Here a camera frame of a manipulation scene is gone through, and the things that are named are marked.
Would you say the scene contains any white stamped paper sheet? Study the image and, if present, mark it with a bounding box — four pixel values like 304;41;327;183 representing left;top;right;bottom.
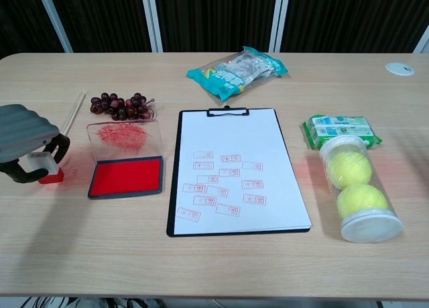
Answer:
174;109;312;236

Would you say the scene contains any black clipboard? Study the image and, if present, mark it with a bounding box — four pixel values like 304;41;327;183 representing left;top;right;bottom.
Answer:
166;107;313;238

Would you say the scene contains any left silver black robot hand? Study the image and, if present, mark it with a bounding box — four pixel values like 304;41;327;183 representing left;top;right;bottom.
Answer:
0;103;72;185

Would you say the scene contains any teal snack bag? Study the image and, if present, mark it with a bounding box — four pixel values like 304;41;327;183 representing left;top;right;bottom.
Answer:
186;46;290;103

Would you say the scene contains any red and clear stamp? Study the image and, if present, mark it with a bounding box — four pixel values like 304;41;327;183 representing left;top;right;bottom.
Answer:
17;150;66;185

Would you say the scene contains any dark red grape bunch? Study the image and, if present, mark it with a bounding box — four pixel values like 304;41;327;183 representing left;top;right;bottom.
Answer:
89;92;157;122

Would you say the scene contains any yellow tennis ball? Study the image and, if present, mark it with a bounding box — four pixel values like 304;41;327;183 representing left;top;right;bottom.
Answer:
336;183;390;220
326;151;373;190

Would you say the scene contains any aluminium partition post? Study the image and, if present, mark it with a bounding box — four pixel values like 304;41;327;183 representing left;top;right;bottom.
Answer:
34;0;74;54
267;0;291;53
413;28;429;54
139;0;164;53

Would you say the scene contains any red ink pad clear lid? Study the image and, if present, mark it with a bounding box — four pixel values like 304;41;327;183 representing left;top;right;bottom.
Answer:
86;118;167;200

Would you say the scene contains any clear plastic ball tube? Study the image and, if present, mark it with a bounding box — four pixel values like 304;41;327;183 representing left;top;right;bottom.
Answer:
318;135;404;244

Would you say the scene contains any white cable grommet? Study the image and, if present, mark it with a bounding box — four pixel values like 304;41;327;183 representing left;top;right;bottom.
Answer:
384;61;416;77

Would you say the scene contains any green tissue pack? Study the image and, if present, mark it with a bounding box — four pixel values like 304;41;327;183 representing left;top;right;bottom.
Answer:
302;114;383;152

